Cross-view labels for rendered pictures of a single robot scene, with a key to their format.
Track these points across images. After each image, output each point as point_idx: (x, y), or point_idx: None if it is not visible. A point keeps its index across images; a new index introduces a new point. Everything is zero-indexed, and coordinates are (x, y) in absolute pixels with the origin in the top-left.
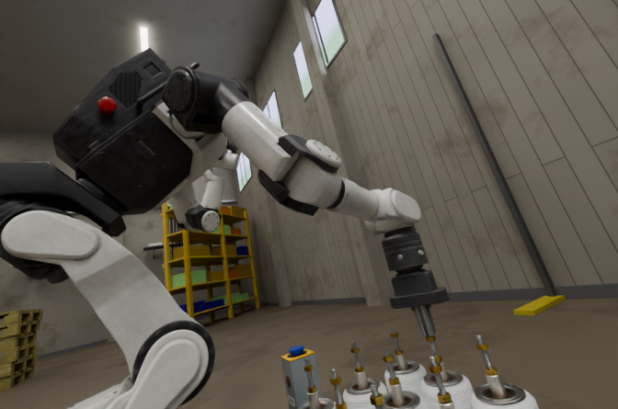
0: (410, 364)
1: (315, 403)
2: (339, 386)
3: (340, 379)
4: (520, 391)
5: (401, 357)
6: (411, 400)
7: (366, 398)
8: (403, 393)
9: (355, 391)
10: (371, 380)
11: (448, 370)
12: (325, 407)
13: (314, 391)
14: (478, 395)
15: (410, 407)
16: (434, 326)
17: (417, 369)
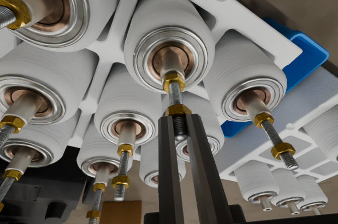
0: None
1: (29, 162)
2: (97, 207)
3: (98, 215)
4: (278, 96)
5: (34, 23)
6: (144, 127)
7: (66, 120)
8: (135, 136)
9: (36, 120)
10: (23, 82)
11: (176, 31)
12: (38, 152)
13: (20, 175)
14: (226, 110)
15: (150, 140)
16: (203, 129)
17: (89, 14)
